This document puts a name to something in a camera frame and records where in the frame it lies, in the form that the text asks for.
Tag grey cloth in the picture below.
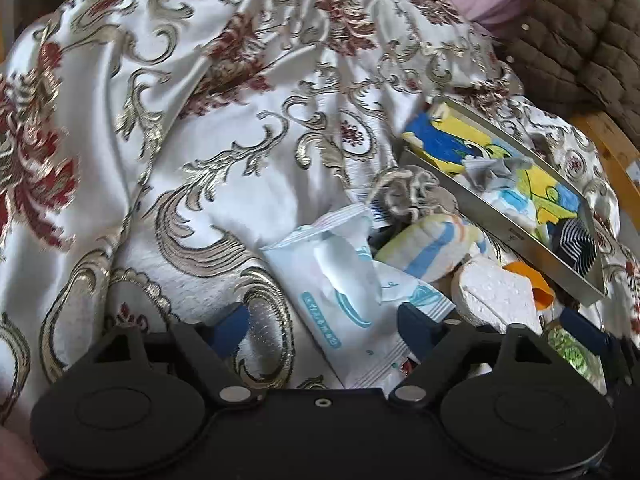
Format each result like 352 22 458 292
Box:
462 155 534 192

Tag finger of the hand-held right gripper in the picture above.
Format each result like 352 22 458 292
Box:
560 307 640 381

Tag brown quilted jacket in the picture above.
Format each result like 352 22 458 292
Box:
500 0 640 123

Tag orange cloth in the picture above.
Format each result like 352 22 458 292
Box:
504 261 557 311

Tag white foam piece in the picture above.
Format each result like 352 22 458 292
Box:
452 255 546 336

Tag pink fleece garment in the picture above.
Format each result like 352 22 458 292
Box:
0 425 48 480

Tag pale striped sock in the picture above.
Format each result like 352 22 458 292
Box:
375 214 493 282

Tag white diaper blue print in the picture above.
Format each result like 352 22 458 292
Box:
487 187 542 226

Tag metal tin box cartoon picture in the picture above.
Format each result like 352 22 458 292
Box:
400 97 608 306

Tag wooden bed frame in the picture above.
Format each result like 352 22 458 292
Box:
570 110 640 211

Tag navy striped sock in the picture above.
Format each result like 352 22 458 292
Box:
550 216 599 276

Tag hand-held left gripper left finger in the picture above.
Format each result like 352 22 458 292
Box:
97 304 257 405

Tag white wet wipes packet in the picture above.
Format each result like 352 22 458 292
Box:
262 187 453 390

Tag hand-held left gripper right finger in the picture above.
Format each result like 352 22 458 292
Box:
387 302 541 406

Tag burlap drawstring pouch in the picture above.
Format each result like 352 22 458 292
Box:
370 165 459 224

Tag floral satin blanket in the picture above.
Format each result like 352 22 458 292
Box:
0 0 640 441

